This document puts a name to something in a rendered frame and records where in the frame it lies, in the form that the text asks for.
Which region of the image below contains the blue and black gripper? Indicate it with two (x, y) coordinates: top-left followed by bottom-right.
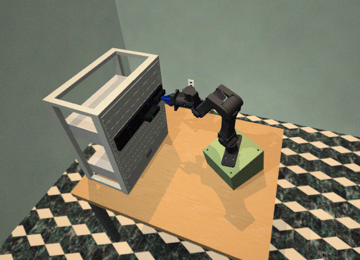
(161, 89), (186, 111)

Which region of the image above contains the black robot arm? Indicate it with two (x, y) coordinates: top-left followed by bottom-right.
(177, 84), (244, 168)

